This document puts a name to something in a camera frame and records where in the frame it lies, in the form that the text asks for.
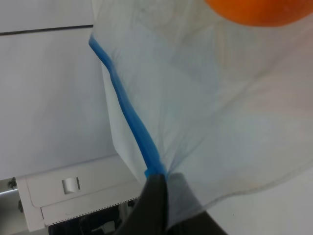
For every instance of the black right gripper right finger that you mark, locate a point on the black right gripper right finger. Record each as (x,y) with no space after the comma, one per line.
(186,215)

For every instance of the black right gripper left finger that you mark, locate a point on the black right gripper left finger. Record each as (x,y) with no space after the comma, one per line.
(150,213)

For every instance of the clear zip bag blue seal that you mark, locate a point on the clear zip bag blue seal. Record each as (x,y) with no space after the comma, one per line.
(229,106)

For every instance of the orange fruit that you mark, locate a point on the orange fruit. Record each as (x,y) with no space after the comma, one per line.
(264,13)

